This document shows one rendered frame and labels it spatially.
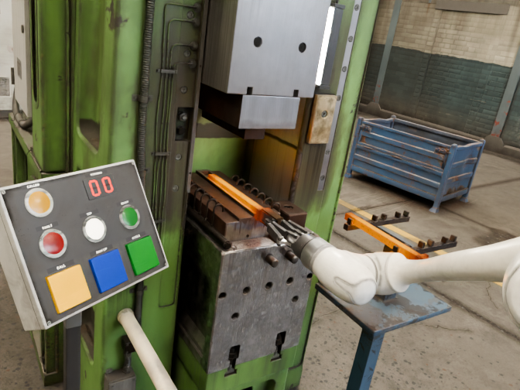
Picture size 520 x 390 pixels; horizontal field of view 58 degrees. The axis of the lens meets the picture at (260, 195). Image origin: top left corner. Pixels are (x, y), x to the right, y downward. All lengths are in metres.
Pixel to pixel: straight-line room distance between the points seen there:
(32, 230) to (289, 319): 0.99
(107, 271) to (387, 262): 0.68
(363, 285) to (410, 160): 4.07
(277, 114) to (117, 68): 0.45
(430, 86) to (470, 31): 1.19
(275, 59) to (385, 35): 9.37
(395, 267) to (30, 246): 0.84
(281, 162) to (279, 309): 0.53
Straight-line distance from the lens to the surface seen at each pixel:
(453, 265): 1.01
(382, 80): 10.58
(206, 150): 1.84
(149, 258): 1.14
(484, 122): 9.38
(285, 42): 1.34
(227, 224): 1.41
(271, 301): 1.59
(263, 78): 1.32
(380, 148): 5.33
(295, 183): 1.68
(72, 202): 1.05
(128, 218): 1.12
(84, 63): 1.66
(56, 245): 1.01
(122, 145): 1.34
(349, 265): 1.15
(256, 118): 1.33
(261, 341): 1.67
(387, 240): 1.53
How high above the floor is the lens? 1.56
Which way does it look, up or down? 20 degrees down
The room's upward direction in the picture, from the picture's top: 9 degrees clockwise
